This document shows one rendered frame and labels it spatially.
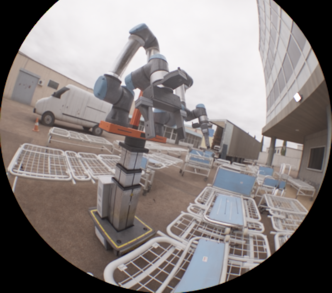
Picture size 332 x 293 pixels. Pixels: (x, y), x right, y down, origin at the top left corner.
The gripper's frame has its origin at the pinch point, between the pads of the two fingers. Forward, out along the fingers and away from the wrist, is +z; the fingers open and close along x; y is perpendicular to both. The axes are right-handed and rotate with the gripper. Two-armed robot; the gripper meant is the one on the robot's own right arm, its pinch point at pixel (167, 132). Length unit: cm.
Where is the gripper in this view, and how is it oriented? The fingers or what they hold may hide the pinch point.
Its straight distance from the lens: 33.1
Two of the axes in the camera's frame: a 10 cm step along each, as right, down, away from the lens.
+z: 1.3, 9.6, -2.6
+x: -6.9, -1.0, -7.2
